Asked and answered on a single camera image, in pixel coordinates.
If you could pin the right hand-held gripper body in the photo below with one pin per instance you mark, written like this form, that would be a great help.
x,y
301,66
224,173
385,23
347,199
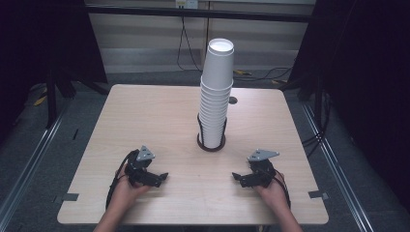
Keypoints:
x,y
262,174

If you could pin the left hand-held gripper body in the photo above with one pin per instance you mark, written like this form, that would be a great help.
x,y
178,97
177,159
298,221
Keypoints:
x,y
140,172

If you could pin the stack of white paper cups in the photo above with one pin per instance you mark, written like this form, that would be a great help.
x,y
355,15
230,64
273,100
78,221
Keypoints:
x,y
216,96

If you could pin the person's right hand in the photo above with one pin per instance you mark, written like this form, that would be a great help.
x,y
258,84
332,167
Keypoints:
x,y
272,193

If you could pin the person's left hand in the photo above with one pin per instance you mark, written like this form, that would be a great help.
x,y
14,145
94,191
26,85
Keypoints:
x,y
127,195

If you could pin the small black floor strip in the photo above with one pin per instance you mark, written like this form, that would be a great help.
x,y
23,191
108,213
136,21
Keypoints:
x,y
75,134

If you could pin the yellow plug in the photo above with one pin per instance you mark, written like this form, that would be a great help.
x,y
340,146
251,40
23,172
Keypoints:
x,y
241,72

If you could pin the black stand leg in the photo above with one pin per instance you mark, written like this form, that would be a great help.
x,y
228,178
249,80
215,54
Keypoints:
x,y
51,103

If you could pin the yellow floor marker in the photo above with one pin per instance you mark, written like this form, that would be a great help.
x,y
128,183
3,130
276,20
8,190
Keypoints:
x,y
40,100

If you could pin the black horizontal bar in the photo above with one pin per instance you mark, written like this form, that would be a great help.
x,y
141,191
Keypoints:
x,y
193,13

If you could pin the grey table bracket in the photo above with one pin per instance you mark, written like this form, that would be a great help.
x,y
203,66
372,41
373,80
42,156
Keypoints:
x,y
71,197
317,194

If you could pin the metal floor rail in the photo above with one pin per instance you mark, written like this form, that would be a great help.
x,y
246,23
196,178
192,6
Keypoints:
x,y
29,167
338,174

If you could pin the white wall power outlet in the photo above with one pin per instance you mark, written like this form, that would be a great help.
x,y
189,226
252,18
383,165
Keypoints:
x,y
187,3

